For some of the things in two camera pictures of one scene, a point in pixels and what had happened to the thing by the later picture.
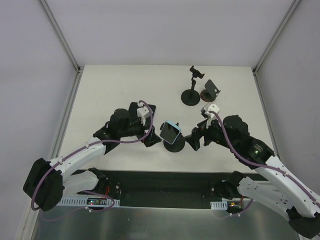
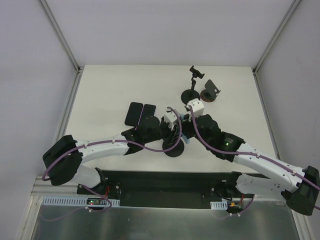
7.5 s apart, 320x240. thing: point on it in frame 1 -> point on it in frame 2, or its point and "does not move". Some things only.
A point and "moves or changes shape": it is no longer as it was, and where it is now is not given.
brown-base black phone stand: x=209 y=94 does not move
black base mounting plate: x=167 y=189 does not move
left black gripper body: x=146 y=135 -> x=172 y=131
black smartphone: x=133 y=108 does not move
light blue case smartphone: x=170 y=132 moves or changes shape
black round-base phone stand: x=191 y=97 does not move
